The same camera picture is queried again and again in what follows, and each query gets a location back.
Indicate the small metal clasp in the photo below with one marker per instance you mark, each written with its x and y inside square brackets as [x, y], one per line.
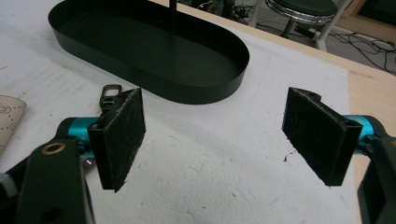
[109, 100]

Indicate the black oval metal tray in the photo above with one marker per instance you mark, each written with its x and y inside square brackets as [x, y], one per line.
[162, 59]

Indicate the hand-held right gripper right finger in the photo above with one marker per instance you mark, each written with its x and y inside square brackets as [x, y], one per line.
[317, 133]

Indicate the white foam mat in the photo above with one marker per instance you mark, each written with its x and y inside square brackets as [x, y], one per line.
[199, 174]

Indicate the dark cabinet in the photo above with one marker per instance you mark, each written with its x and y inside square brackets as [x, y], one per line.
[378, 9]

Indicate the beige patterned cloth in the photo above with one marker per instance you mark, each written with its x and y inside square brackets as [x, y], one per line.
[8, 119]

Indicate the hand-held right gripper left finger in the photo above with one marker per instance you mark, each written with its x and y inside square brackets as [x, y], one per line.
[120, 140]

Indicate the black round stool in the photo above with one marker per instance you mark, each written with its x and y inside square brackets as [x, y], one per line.
[303, 9]

